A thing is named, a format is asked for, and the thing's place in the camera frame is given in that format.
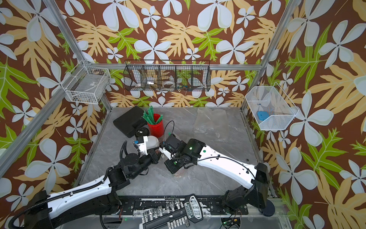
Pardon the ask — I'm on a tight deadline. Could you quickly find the black plastic case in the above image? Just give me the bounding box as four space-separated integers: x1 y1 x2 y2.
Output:
113 106 147 138

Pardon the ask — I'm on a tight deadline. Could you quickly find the white wire basket right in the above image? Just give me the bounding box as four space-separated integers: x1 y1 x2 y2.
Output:
246 83 299 132

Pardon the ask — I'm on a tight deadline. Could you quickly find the socket wrench set tray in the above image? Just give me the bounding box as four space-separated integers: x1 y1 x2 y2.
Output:
141 194 204 229

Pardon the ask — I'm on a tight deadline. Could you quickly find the black lid red cup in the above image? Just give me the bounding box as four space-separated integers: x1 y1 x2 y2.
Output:
135 127 150 138

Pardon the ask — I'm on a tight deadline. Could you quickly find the black mounting rail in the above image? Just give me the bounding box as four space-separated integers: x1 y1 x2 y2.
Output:
119 195 248 216

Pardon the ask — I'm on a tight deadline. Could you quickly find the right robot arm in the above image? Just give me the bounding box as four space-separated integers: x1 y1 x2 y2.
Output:
159 134 275 216

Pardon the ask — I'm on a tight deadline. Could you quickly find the white wire basket left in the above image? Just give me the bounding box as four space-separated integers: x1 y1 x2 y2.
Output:
62 61 111 104

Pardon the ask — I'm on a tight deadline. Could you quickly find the round black puck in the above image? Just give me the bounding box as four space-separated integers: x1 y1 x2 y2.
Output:
259 200 275 217

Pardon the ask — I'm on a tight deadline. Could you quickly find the green wrapped straws bundle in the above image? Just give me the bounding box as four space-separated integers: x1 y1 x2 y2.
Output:
143 106 163 125

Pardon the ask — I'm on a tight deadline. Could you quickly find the blue object in basket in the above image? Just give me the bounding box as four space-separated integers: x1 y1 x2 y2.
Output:
257 111 270 122

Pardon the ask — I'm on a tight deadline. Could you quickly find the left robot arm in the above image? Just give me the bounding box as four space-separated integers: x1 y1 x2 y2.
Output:
8 149 161 229

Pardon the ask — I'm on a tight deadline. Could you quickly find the white lid cup front left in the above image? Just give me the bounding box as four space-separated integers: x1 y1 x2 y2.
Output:
146 135 160 149

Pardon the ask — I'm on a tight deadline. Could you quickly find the red straw holder cup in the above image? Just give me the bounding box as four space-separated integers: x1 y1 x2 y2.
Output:
148 114 164 138

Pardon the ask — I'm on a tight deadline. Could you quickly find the white wire basket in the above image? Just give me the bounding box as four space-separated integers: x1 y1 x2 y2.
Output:
246 83 299 132
62 61 111 104

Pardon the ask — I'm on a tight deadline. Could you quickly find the black wire basket centre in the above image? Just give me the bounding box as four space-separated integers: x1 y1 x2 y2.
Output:
122 60 212 92

